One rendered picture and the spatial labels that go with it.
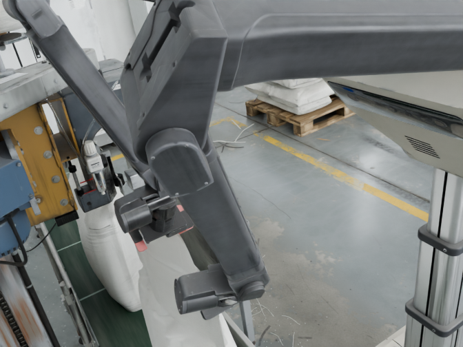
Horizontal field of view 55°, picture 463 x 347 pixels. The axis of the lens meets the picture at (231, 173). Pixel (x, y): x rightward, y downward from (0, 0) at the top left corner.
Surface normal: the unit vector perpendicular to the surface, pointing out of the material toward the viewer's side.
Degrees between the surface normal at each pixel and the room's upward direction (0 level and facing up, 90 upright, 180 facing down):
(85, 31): 90
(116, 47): 90
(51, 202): 90
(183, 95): 117
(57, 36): 99
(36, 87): 90
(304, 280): 0
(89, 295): 0
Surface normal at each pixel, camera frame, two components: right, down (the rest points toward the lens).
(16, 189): 0.83, 0.18
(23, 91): 0.94, 0.06
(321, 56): 0.29, 0.76
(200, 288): 0.14, -0.59
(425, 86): -0.64, -0.44
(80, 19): 0.53, 0.35
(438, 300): -0.84, 0.35
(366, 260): -0.12, -0.87
